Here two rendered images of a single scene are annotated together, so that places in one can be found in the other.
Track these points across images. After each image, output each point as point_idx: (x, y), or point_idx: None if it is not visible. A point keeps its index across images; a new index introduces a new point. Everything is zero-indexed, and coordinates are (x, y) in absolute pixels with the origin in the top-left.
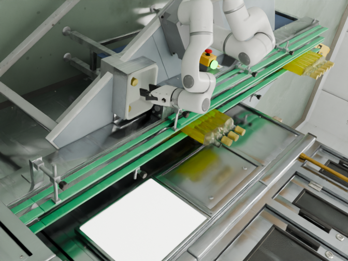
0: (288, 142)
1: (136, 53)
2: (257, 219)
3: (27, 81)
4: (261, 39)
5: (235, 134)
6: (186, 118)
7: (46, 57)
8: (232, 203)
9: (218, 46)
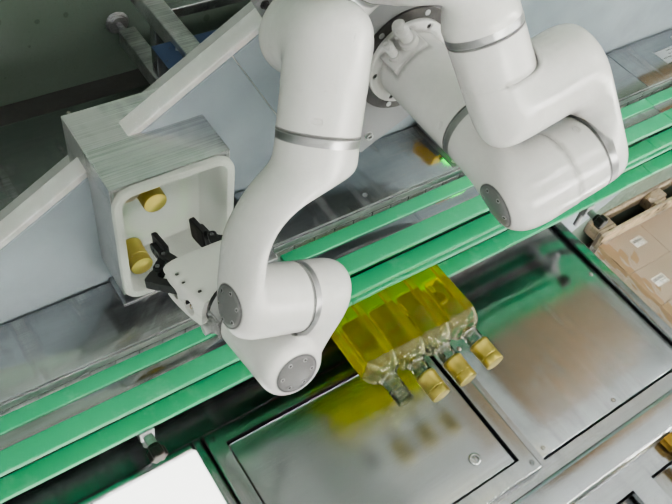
0: (646, 378)
1: (173, 111)
2: None
3: (3, 77)
4: (573, 148)
5: (466, 368)
6: None
7: (55, 20)
8: None
9: (431, 133)
